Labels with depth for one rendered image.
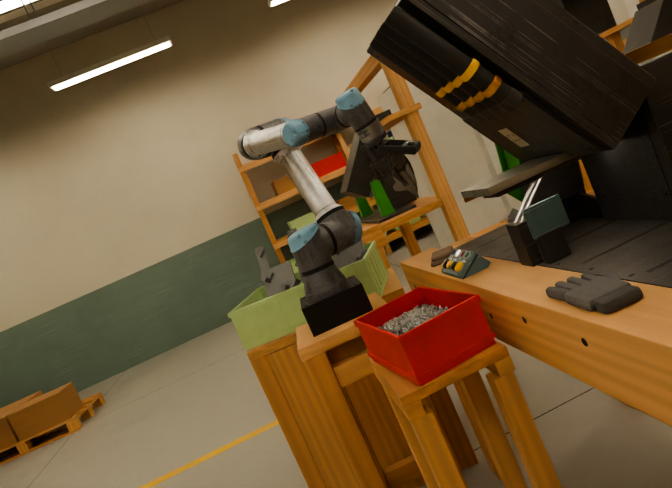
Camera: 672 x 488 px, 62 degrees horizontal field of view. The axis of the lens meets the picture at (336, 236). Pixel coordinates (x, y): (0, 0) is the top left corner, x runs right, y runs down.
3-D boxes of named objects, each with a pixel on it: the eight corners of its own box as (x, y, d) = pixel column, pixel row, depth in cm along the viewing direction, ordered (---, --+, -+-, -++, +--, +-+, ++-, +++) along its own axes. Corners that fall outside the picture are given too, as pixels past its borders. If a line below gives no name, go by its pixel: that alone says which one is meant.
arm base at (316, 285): (306, 305, 180) (294, 277, 179) (308, 296, 195) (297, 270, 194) (349, 287, 180) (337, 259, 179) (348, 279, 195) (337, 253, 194)
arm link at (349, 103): (344, 90, 165) (361, 81, 158) (365, 121, 168) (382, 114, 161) (327, 104, 161) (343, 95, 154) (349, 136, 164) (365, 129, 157)
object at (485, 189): (492, 201, 121) (487, 188, 121) (464, 203, 137) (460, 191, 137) (644, 131, 125) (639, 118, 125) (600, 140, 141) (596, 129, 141)
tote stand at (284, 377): (325, 525, 231) (246, 353, 224) (329, 461, 283) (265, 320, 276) (479, 463, 227) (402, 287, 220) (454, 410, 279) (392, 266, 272)
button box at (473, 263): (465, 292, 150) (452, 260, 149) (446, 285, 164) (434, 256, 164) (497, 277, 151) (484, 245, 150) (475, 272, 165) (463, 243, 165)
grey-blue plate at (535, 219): (547, 265, 130) (524, 210, 128) (542, 265, 132) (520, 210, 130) (582, 248, 131) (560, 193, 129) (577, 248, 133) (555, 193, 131)
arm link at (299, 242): (294, 274, 189) (277, 237, 188) (325, 258, 196) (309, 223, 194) (310, 271, 178) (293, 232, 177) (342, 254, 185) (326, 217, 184)
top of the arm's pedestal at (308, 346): (302, 362, 172) (297, 350, 171) (299, 337, 204) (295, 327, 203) (396, 319, 174) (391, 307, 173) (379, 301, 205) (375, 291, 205)
